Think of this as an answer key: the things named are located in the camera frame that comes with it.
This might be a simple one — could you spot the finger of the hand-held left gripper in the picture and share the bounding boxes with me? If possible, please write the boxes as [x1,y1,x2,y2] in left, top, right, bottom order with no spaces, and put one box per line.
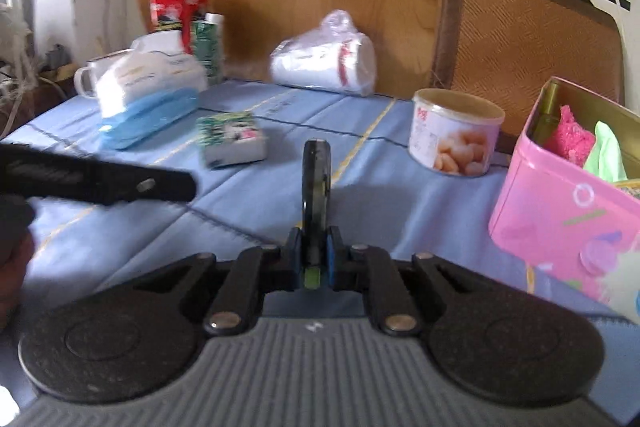
[0,144,197,206]

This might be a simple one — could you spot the white cups in plastic bag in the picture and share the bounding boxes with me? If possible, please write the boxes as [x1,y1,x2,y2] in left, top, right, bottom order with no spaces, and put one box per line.
[270,9,377,98]

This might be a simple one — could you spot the pink macaron print tin box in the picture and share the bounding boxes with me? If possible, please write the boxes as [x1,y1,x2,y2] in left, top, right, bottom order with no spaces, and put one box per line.
[489,77,640,308]

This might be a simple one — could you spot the green white pocket tissue pack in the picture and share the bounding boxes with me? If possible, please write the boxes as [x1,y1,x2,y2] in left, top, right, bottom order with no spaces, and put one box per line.
[196,111,267,168]

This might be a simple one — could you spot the red carton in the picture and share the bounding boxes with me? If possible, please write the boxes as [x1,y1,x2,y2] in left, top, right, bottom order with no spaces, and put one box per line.
[150,0,209,32]

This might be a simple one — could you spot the white soft tissue pack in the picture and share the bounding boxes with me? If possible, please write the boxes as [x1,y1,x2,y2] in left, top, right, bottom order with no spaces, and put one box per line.
[96,32,208,115]

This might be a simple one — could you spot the round can with bean print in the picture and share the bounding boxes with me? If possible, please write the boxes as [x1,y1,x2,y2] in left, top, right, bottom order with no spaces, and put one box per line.
[408,88,506,176]

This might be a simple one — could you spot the blue tissue pack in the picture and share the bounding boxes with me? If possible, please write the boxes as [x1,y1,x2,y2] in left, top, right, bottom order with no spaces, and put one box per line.
[100,88,199,151]

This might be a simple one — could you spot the pink knitted cloth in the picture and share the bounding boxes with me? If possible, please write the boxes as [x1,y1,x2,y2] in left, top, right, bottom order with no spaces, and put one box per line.
[552,104,597,168]

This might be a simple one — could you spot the white mug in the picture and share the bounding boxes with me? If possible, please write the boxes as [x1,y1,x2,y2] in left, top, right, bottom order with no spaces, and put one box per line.
[74,49,133,98]

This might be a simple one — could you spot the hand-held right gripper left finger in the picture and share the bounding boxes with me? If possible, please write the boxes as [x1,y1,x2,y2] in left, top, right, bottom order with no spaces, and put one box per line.
[125,227,304,338]

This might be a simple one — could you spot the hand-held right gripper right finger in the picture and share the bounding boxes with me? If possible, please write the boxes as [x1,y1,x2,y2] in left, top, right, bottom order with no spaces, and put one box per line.
[327,226,506,337]

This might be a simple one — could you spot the black round case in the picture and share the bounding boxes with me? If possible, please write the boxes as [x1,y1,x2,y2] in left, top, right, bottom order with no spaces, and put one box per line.
[301,139,332,290]

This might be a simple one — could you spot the light green cloth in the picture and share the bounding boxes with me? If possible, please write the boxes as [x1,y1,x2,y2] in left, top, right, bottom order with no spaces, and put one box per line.
[582,122,628,182]

